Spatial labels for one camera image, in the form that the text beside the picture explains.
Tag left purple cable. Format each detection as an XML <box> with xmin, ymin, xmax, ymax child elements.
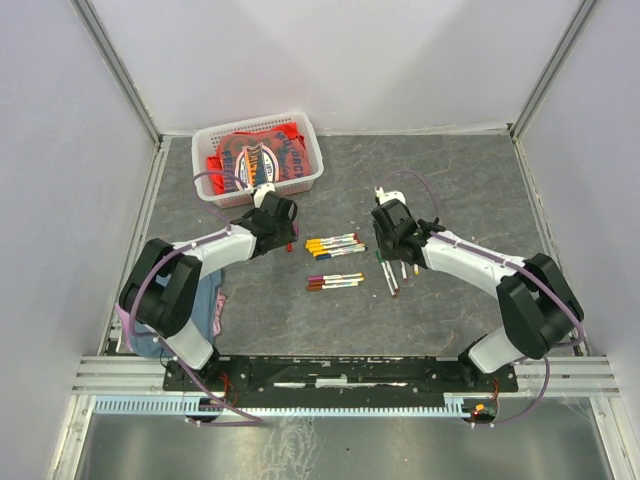
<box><xmin>128</xmin><ymin>170</ymin><xmax>264</xmax><ymax>429</ymax></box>

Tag blue and pink cloth pile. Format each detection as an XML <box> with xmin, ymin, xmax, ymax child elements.
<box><xmin>115</xmin><ymin>270</ymin><xmax>227</xmax><ymax>358</ymax></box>

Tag brown cap marker lower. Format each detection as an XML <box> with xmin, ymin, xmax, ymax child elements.
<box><xmin>306</xmin><ymin>282</ymin><xmax>360</xmax><ymax>292</ymax></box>

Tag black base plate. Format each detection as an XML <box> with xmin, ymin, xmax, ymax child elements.
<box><xmin>195</xmin><ymin>355</ymin><xmax>518</xmax><ymax>393</ymax></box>

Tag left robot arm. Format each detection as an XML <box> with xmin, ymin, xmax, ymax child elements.
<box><xmin>117</xmin><ymin>190</ymin><xmax>298</xmax><ymax>390</ymax></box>

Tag white plastic basket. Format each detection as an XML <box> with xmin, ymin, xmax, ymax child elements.
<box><xmin>191</xmin><ymin>112</ymin><xmax>324</xmax><ymax>208</ymax></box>

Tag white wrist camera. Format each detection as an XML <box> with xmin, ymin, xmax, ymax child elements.
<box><xmin>252</xmin><ymin>183</ymin><xmax>276</xmax><ymax>208</ymax></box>
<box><xmin>375</xmin><ymin>186</ymin><xmax>406</xmax><ymax>205</ymax></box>

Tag yellow cap marker top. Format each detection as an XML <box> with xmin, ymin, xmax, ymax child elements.
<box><xmin>305</xmin><ymin>233</ymin><xmax>357</xmax><ymax>248</ymax></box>

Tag small circuit board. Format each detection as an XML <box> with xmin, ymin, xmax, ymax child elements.
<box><xmin>470</xmin><ymin>403</ymin><xmax>498</xmax><ymax>423</ymax></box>

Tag blue cap marker left group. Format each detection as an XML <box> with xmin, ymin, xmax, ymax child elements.
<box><xmin>314</xmin><ymin>244</ymin><xmax>367</xmax><ymax>261</ymax></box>

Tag orange printed shirt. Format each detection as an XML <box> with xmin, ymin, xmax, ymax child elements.
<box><xmin>206</xmin><ymin>122</ymin><xmax>313</xmax><ymax>195</ymax></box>

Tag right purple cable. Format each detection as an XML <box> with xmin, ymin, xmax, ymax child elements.
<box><xmin>379</xmin><ymin>169</ymin><xmax>587</xmax><ymax>430</ymax></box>

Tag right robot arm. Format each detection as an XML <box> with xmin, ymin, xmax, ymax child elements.
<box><xmin>372</xmin><ymin>191</ymin><xmax>584</xmax><ymax>391</ymax></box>

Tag light blue cable duct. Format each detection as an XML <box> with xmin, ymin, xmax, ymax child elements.
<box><xmin>93</xmin><ymin>393</ymin><xmax>474</xmax><ymax>415</ymax></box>

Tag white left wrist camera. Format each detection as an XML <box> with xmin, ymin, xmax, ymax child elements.
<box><xmin>252</xmin><ymin>183</ymin><xmax>276</xmax><ymax>208</ymax></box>

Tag purple cable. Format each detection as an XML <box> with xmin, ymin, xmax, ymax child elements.
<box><xmin>128</xmin><ymin>170</ymin><xmax>264</xmax><ymax>429</ymax></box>
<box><xmin>379</xmin><ymin>169</ymin><xmax>587</xmax><ymax>430</ymax></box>

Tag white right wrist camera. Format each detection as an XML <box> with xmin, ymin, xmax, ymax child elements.
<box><xmin>375</xmin><ymin>186</ymin><xmax>406</xmax><ymax>205</ymax></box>

